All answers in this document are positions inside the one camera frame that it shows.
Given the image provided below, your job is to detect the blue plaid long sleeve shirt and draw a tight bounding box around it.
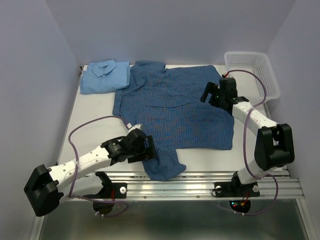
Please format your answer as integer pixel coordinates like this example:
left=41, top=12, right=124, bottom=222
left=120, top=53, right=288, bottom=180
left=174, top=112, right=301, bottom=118
left=112, top=61, right=234, bottom=181

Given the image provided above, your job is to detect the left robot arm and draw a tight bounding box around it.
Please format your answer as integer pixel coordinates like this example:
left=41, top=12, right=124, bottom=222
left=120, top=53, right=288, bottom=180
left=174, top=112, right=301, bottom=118
left=23, top=128, right=156, bottom=217

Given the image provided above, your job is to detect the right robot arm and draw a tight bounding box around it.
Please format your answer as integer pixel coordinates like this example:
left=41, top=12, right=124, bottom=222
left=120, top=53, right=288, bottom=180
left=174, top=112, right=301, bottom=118
left=200, top=78, right=295, bottom=195

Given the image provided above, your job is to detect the white plastic basket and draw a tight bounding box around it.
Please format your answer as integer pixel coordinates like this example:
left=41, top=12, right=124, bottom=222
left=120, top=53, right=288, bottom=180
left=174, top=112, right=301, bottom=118
left=224, top=51, right=280, bottom=104

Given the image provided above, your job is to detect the light blue folded shirt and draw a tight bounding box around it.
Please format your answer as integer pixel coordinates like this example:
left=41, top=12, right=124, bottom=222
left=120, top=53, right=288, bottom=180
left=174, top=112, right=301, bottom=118
left=79, top=60, right=131, bottom=95

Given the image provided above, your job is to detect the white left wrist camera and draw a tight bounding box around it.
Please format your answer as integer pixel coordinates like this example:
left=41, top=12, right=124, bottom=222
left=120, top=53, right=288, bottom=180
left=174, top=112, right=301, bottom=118
left=126, top=123, right=143, bottom=132

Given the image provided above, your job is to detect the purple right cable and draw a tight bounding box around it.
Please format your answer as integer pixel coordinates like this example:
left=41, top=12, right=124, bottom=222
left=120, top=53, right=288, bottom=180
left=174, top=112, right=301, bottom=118
left=217, top=69, right=278, bottom=217

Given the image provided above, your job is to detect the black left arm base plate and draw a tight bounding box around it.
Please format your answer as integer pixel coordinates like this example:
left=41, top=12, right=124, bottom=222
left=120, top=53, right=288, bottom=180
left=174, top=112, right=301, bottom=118
left=93, top=171, right=128, bottom=200

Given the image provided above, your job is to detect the aluminium front rail frame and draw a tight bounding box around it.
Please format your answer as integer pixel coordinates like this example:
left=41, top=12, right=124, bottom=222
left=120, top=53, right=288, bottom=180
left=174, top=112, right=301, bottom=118
left=30, top=170, right=318, bottom=240

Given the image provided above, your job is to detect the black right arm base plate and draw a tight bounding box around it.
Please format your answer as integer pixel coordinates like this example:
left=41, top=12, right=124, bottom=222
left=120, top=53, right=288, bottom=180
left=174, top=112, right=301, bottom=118
left=211, top=181, right=260, bottom=199

